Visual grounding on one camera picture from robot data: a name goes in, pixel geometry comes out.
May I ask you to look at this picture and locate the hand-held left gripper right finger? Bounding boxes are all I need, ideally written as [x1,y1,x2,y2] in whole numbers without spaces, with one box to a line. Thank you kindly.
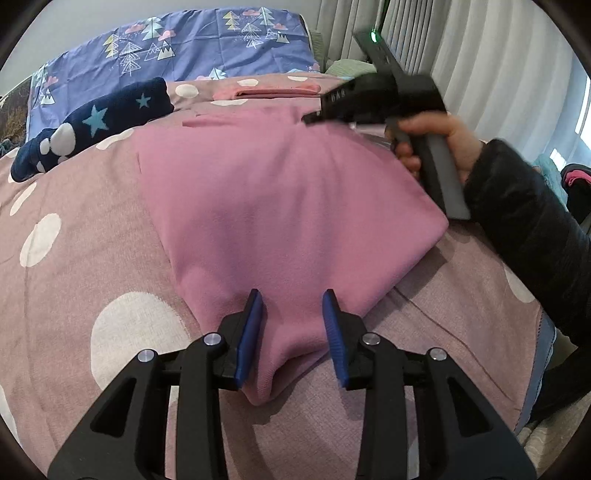
[322,288,537,480]

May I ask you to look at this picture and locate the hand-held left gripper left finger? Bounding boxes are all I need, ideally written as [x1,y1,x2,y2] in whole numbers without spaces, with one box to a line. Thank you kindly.
[48,288,265,480]

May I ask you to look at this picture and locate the pink garment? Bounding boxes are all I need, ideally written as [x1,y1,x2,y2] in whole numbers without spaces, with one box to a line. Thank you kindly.
[133,99,451,407]

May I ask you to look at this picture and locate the person's right forearm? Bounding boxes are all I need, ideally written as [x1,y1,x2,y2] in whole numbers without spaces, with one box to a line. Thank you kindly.
[463,138,591,423]

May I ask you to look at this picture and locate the person's right hand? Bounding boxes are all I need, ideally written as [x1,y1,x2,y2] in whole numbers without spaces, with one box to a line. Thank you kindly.
[392,112,486,184]

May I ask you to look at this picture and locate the coral garment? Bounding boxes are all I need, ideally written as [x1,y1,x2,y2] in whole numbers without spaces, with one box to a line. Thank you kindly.
[212,80,322,101]

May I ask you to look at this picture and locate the green pillow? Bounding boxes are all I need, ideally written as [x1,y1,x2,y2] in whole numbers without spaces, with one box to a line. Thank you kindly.
[323,58,378,78]

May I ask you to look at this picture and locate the grey-white curtain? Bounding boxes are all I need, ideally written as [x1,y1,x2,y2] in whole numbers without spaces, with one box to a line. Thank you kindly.
[318,0,591,160]

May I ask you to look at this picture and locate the blue tree-print pillow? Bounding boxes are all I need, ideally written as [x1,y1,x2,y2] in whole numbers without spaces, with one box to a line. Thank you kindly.
[25,6,322,139]

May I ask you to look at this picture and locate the teal cloth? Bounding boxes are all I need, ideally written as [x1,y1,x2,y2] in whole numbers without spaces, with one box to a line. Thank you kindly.
[531,151,568,186]

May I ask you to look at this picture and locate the window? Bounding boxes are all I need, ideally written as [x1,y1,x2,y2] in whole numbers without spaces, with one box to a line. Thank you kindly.
[571,58,591,141]

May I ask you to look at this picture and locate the pink polka-dot blanket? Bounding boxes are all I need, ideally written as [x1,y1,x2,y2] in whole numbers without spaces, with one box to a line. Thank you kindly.
[0,74,557,480]

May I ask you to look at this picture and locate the black and pink bag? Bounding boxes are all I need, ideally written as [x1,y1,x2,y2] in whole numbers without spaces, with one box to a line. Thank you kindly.
[558,163,591,224]

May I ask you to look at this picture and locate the navy star-print garment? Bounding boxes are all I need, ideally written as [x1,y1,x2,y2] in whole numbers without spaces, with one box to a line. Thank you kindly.
[8,77,175,183]

